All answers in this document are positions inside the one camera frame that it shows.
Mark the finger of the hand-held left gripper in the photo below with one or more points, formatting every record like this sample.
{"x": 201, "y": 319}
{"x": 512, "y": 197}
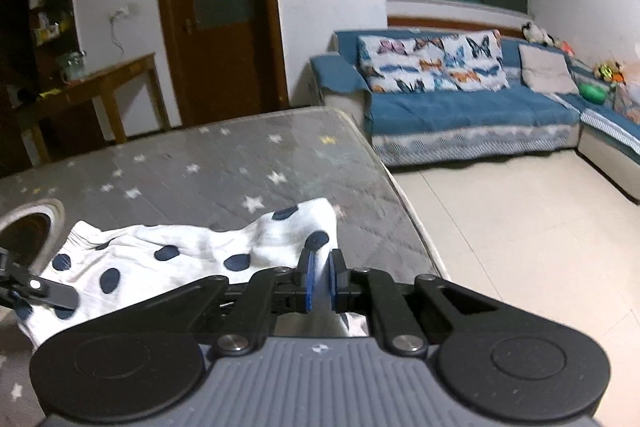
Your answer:
{"x": 45, "y": 289}

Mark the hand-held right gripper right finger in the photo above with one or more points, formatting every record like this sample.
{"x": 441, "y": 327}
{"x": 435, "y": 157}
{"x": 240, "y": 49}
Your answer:
{"x": 340, "y": 279}

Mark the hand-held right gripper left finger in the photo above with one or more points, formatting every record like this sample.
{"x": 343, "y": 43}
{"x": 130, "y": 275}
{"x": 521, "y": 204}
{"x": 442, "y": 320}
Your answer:
{"x": 310, "y": 282}

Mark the white polka dot garment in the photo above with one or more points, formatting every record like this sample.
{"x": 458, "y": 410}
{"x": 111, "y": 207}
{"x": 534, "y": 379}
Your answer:
{"x": 175, "y": 252}

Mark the round white-rimmed dark disc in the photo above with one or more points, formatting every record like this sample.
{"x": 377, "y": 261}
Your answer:
{"x": 25, "y": 227}

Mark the blue sofa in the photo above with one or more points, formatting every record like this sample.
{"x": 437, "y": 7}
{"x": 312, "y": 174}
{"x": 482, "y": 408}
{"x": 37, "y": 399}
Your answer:
{"x": 450, "y": 112}

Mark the wooden table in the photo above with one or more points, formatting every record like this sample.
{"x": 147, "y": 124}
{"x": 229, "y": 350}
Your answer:
{"x": 110, "y": 74}

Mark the glass jar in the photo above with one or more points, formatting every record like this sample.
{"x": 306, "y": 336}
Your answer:
{"x": 71, "y": 66}

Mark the butterfly print cushion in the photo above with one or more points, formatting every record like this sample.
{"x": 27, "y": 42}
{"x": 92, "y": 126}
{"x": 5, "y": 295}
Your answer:
{"x": 430, "y": 62}

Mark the brown wooden door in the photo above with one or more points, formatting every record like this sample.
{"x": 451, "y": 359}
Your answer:
{"x": 220, "y": 57}

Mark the dark wooden shelf cabinet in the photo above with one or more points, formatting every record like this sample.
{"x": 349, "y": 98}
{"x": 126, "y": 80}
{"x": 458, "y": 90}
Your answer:
{"x": 20, "y": 32}

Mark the yellow and white packets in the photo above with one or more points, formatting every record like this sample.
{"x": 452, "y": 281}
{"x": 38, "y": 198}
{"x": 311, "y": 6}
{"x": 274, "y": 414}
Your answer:
{"x": 50, "y": 7}

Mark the grey pillow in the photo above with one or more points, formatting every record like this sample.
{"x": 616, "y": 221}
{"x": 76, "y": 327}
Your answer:
{"x": 547, "y": 69}

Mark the black and white plush toy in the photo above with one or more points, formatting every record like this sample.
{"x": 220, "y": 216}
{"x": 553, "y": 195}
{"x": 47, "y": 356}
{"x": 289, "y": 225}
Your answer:
{"x": 535, "y": 33}

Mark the green ball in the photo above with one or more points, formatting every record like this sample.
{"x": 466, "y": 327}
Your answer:
{"x": 593, "y": 93}

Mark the colourful toys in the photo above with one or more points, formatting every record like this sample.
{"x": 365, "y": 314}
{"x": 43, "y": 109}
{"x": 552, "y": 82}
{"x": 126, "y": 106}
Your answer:
{"x": 610, "y": 72}

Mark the white wall socket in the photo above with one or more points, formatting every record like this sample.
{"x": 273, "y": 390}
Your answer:
{"x": 124, "y": 13}

